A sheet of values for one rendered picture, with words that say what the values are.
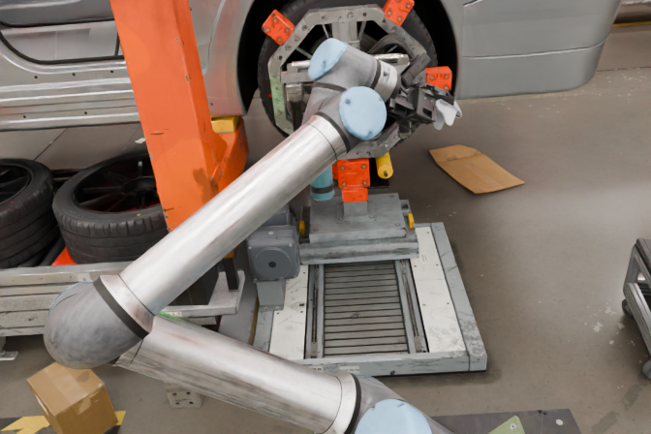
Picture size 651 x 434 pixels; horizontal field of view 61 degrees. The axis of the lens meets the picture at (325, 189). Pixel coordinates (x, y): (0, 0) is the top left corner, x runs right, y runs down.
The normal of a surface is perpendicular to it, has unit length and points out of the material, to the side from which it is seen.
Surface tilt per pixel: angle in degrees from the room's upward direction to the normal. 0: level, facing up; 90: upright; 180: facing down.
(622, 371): 0
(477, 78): 90
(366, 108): 64
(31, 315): 90
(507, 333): 0
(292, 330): 0
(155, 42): 90
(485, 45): 90
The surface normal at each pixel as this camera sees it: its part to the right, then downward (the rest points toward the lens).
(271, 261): 0.00, 0.48
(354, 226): -0.08, -0.87
